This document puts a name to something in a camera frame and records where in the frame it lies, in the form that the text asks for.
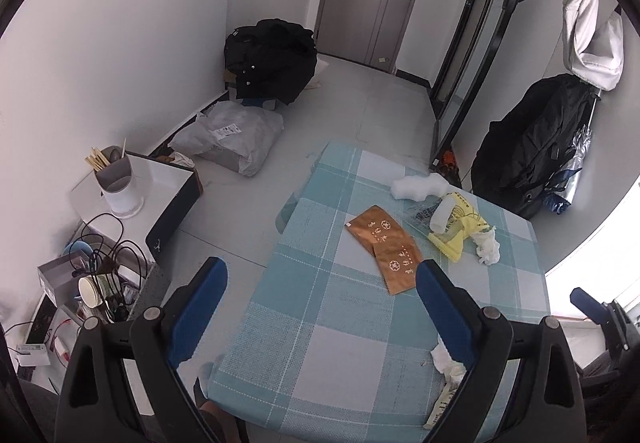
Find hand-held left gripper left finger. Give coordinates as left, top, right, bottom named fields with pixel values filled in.
left=54, top=257, right=229, bottom=443

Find paper cup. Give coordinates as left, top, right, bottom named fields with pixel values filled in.
left=77, top=275, right=108, bottom=309

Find black backpack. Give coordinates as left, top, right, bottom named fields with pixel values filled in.
left=471, top=74, right=601, bottom=218

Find white tissue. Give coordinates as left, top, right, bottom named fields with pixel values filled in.
left=472, top=225, right=501, bottom=266
left=431, top=340, right=471, bottom=386

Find grey plastic parcel bag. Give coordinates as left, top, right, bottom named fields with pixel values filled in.
left=169, top=100, right=285, bottom=177

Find black cables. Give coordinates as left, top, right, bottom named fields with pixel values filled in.
left=80, top=213, right=151, bottom=324

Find white cotton wad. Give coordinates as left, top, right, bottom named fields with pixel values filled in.
left=391, top=173, right=449, bottom=202

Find clear plastic bag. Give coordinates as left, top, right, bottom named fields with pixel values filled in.
left=402, top=198, right=443, bottom=236

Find black framed glass door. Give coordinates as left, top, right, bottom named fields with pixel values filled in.
left=430, top=0, right=536, bottom=174

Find yellow plastic bag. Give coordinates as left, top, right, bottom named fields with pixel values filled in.
left=427, top=192, right=493, bottom=263

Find silver folded umbrella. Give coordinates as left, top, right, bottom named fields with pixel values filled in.
left=547, top=123, right=593, bottom=214

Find pale snack wrapper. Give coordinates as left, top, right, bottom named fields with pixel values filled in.
left=424, top=380, right=461, bottom=430

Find white box with black side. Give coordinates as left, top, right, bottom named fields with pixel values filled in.
left=70, top=150, right=204, bottom=259

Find black bag pile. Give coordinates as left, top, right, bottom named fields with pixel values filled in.
left=223, top=19, right=319, bottom=106

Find white garment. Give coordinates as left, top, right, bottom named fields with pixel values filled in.
left=561, top=0, right=626, bottom=91

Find orange object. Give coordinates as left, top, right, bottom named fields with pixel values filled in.
left=434, top=148, right=461, bottom=181

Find grey and white utensil holder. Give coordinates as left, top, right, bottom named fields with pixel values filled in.
left=94, top=158, right=145, bottom=218

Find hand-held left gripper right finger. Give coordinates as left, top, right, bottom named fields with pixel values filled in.
left=416, top=259, right=586, bottom=443

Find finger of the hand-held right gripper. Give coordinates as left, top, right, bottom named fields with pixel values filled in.
left=570, top=288, right=608, bottom=324

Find blue bowl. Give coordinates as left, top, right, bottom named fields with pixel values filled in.
left=62, top=238, right=96, bottom=264

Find brown paper packet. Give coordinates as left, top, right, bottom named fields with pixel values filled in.
left=372, top=235, right=426, bottom=296
left=347, top=205, right=416, bottom=258

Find teal checked tablecloth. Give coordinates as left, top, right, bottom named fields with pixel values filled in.
left=210, top=141, right=552, bottom=443

